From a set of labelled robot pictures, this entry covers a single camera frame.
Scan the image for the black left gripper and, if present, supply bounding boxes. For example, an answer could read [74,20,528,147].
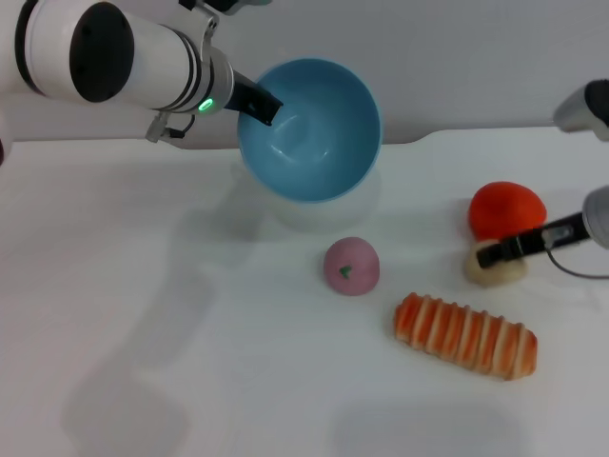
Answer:
[226,70,285,128]

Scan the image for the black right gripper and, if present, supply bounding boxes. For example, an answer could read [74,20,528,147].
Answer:
[476,211,591,269]

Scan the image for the beige egg yolk pastry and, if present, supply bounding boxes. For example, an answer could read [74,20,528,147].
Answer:
[463,237,530,286]

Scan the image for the blue bowl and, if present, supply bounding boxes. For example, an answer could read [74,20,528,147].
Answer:
[236,57,383,205]

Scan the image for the red pear toy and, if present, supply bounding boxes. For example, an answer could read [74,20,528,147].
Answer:
[468,180,547,242]

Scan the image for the orange striped bread loaf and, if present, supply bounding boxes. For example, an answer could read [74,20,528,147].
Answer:
[393,292,539,382]

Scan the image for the pink round fruit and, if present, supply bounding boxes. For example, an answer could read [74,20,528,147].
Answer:
[323,236,382,297]

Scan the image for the right arm cable with plug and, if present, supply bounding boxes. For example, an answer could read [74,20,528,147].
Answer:
[541,228,609,280]

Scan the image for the arm cable with plug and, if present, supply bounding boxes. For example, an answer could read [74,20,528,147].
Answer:
[541,228,609,280]
[145,111,196,143]

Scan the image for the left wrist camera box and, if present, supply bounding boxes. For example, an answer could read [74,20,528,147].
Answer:
[178,0,272,54]

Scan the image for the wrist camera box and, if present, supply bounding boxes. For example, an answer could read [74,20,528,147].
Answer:
[553,79,609,143]
[178,0,272,54]

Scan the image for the left arm cable with plug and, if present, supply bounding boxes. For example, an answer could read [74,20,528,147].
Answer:
[145,111,196,143]

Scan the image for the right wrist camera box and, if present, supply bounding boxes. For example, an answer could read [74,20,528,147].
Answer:
[553,79,609,143]

